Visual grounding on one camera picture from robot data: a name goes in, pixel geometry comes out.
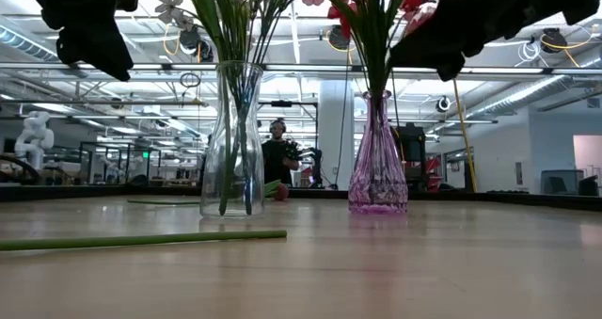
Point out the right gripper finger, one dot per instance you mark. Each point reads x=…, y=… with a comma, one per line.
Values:
x=437, y=48
x=450, y=70

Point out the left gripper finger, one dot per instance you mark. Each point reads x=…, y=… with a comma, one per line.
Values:
x=99, y=53

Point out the white flower bunch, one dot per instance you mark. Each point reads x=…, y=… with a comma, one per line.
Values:
x=169, y=1

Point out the purple glass vase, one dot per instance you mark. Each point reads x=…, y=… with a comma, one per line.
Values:
x=378, y=187

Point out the clear glass vase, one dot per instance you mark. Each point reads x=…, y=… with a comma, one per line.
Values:
x=256, y=168

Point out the small black robot arm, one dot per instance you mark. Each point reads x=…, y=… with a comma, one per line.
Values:
x=312, y=161

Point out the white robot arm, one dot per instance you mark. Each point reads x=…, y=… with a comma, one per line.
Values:
x=34, y=138

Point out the black computer case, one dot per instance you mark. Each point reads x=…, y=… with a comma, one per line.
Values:
x=413, y=145

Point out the red storage rack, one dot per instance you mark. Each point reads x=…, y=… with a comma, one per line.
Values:
x=433, y=173

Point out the long ceiling light bar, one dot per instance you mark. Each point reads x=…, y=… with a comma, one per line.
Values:
x=305, y=68

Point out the person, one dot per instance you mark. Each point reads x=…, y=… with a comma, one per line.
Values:
x=275, y=161

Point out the black metal workcell frame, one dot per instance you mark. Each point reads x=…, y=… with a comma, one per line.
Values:
x=120, y=159

